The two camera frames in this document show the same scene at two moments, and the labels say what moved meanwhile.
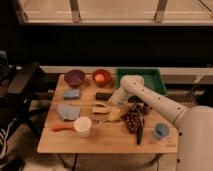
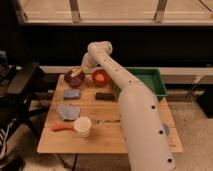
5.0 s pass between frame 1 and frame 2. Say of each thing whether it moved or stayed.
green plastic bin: stayed
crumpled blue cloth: stayed
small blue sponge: stayed
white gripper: moved
